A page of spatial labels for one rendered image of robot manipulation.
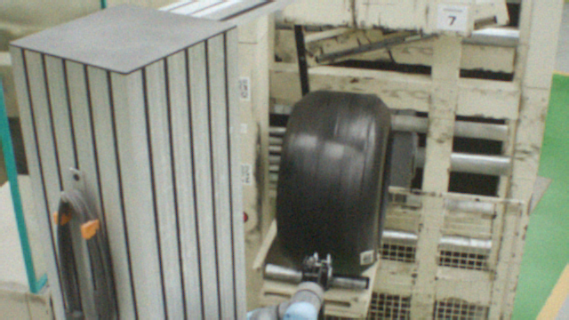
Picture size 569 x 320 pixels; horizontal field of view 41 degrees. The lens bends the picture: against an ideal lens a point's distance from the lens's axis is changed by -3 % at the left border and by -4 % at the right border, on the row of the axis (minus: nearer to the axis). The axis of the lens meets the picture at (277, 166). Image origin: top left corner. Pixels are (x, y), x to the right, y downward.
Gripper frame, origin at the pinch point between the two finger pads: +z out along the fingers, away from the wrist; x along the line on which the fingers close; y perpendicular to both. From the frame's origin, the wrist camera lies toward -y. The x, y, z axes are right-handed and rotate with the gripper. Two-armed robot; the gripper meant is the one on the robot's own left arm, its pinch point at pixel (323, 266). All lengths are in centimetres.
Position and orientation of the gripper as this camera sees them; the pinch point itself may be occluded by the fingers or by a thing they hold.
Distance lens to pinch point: 223.1
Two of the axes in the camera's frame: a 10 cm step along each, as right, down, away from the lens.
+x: -9.7, -1.0, 2.1
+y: 0.2, -9.3, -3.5
